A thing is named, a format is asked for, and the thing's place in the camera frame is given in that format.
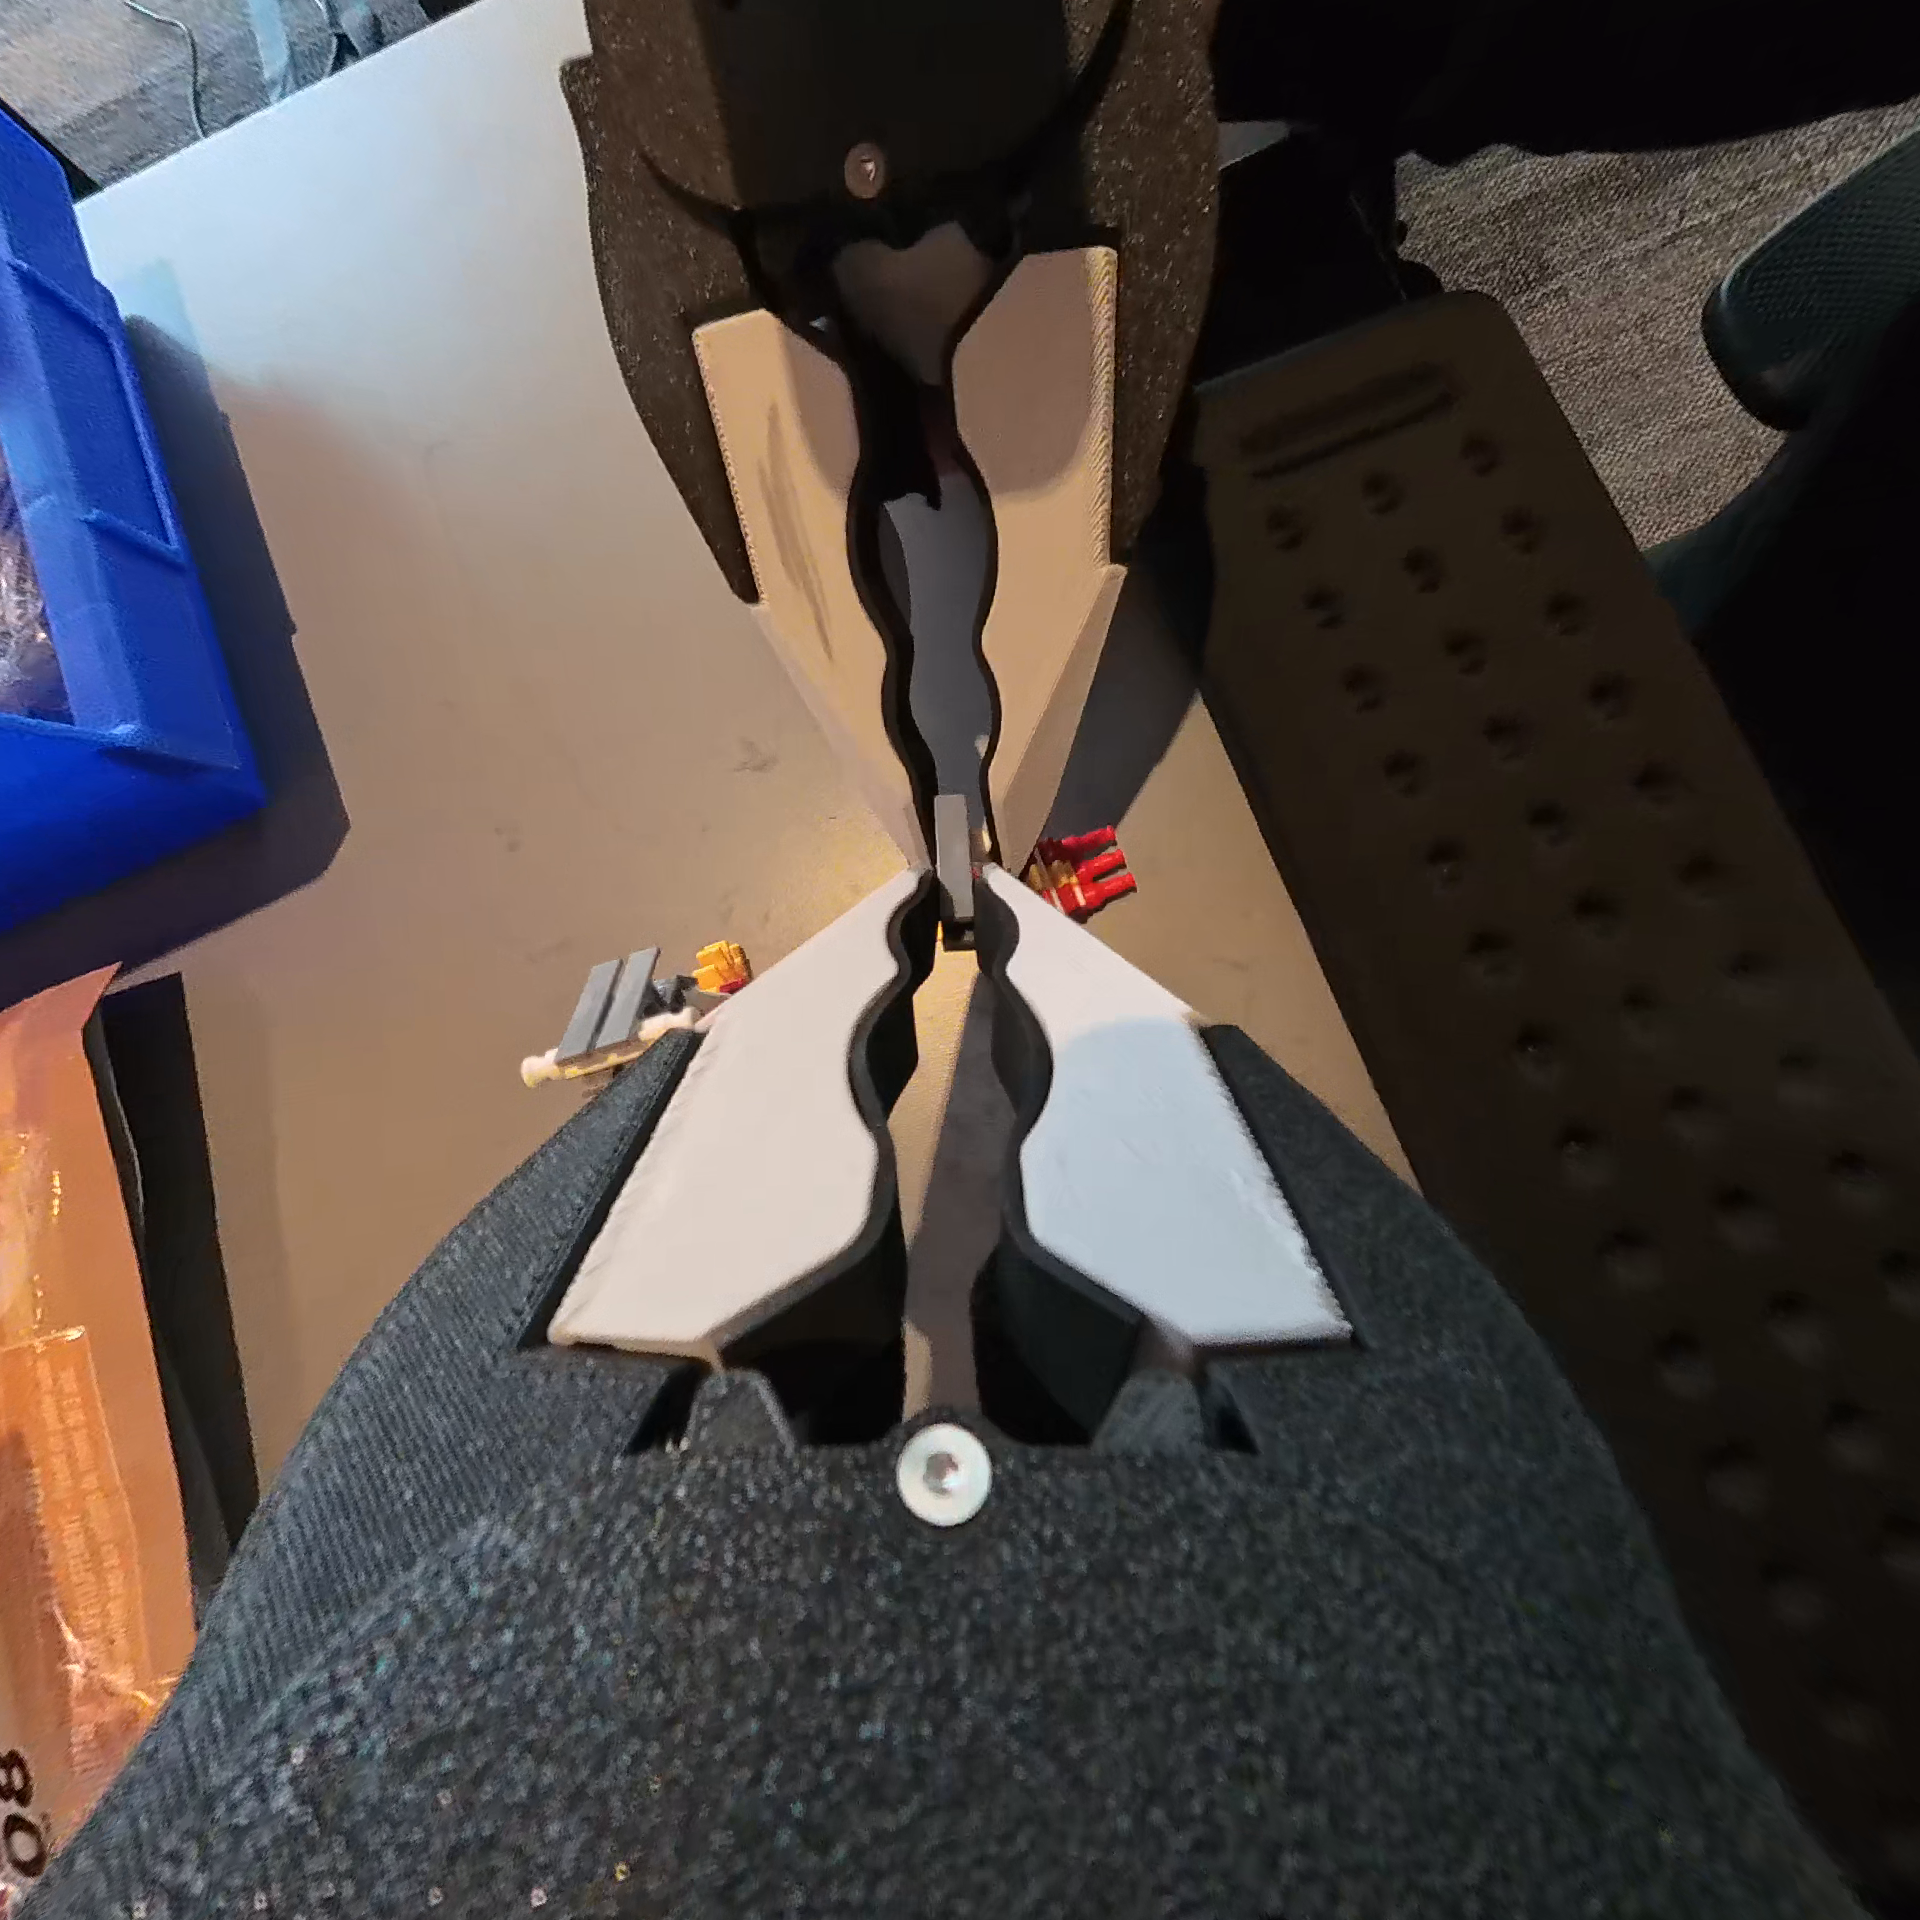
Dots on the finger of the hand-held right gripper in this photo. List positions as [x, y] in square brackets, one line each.
[787, 494]
[1050, 451]

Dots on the orange toy parts bag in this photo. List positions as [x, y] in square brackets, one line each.
[77, 1349]

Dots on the grey-topped red yellow toy assembly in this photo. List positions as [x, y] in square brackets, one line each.
[623, 1013]

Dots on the black dimpled plastic panel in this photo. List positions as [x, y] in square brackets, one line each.
[1577, 902]

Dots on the grey snowflake connector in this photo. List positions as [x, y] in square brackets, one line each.
[954, 869]

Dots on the blue plastic bin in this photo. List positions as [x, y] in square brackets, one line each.
[119, 599]

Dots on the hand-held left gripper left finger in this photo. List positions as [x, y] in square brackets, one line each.
[735, 1185]

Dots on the small red yellow toy assembly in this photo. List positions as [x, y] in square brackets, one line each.
[1085, 878]

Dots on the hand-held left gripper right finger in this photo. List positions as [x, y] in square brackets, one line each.
[1171, 1185]

